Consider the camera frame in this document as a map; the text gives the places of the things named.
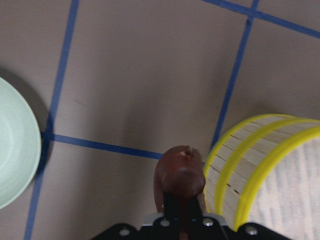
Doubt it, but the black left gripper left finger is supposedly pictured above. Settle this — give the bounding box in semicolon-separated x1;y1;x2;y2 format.
162;192;182;240

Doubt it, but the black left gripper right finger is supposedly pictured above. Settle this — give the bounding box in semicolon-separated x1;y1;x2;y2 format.
186;196;203;240

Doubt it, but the dark red bun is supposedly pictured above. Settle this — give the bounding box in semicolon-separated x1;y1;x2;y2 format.
154;145;207;240

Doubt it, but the yellow rimmed steamer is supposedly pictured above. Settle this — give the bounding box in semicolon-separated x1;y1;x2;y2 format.
234;124;320;240
204;114;299;222

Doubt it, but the mint green plate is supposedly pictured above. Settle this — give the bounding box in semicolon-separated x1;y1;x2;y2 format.
0;78;42;209

